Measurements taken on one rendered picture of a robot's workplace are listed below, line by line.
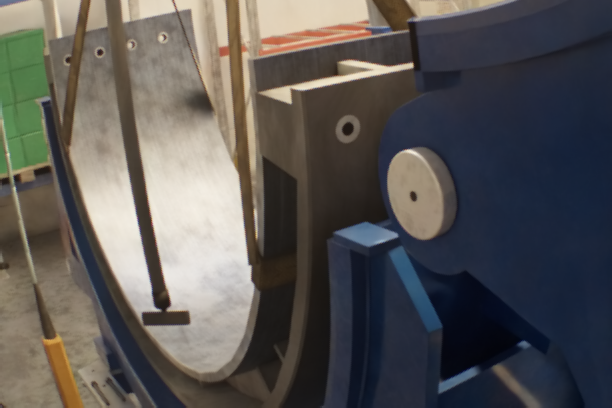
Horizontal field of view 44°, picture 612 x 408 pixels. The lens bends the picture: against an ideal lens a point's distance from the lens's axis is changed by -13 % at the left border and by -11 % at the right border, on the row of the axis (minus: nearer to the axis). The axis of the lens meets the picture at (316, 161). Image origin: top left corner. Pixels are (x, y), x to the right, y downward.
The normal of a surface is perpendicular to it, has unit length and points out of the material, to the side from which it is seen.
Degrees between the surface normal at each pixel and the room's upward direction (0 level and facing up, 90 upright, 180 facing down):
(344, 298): 90
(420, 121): 90
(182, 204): 45
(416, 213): 90
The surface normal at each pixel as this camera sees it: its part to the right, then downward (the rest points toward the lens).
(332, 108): 0.50, 0.22
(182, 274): 0.11, -0.80
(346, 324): -0.85, 0.23
